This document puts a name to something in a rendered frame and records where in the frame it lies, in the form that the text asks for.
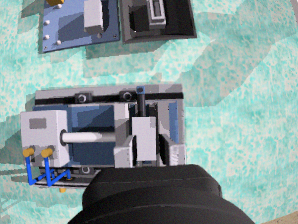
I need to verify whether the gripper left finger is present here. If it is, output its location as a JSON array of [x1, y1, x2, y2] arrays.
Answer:
[[113, 135, 137, 168]]

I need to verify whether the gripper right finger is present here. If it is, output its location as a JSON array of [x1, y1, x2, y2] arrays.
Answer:
[[159, 134, 186, 166]]

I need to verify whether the yellow block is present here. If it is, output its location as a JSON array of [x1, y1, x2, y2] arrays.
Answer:
[[46, 0, 64, 6]]

